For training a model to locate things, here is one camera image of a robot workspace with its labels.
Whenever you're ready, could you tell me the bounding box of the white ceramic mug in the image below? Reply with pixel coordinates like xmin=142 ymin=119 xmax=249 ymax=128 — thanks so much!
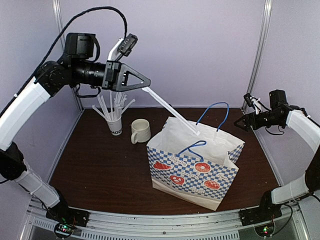
xmin=131 ymin=118 xmax=151 ymax=144

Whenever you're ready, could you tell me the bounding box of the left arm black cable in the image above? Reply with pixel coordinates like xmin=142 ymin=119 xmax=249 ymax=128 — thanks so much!
xmin=0 ymin=6 xmax=129 ymax=118

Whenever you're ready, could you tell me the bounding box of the left aluminium post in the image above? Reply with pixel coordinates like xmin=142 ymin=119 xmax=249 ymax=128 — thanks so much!
xmin=52 ymin=0 xmax=84 ymax=112

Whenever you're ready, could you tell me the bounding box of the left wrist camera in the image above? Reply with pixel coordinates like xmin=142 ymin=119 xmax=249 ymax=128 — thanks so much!
xmin=107 ymin=33 xmax=138 ymax=61

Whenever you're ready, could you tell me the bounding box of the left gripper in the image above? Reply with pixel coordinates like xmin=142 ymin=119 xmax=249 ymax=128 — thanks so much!
xmin=71 ymin=58 xmax=152 ymax=92

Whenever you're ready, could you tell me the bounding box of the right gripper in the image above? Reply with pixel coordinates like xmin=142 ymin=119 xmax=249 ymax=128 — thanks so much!
xmin=234 ymin=110 xmax=283 ymax=132

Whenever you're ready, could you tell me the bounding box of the blue checkered paper bag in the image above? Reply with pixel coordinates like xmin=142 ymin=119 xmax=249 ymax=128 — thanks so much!
xmin=146 ymin=116 xmax=245 ymax=211

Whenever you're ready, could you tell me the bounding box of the white paper cup with straws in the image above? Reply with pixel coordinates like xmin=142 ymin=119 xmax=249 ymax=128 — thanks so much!
xmin=106 ymin=116 xmax=123 ymax=136

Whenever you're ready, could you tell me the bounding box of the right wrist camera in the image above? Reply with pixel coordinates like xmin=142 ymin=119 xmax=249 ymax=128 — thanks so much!
xmin=243 ymin=93 xmax=263 ymax=115

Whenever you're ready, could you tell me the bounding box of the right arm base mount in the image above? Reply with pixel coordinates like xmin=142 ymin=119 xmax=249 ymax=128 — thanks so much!
xmin=239 ymin=206 xmax=282 ymax=238

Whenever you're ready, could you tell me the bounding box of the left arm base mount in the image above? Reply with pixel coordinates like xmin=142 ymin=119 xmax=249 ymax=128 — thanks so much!
xmin=42 ymin=204 xmax=90 ymax=240

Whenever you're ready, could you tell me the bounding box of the aluminium front rail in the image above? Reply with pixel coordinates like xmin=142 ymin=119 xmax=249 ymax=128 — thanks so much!
xmin=24 ymin=197 xmax=308 ymax=240

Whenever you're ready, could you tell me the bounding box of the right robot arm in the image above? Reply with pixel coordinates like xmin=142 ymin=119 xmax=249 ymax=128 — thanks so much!
xmin=234 ymin=89 xmax=320 ymax=221

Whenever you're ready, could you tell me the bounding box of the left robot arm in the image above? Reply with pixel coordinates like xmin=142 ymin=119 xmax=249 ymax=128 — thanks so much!
xmin=0 ymin=32 xmax=151 ymax=222

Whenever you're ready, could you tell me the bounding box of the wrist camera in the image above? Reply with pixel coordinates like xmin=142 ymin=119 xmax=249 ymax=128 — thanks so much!
xmin=243 ymin=93 xmax=263 ymax=115
xmin=107 ymin=33 xmax=138 ymax=61

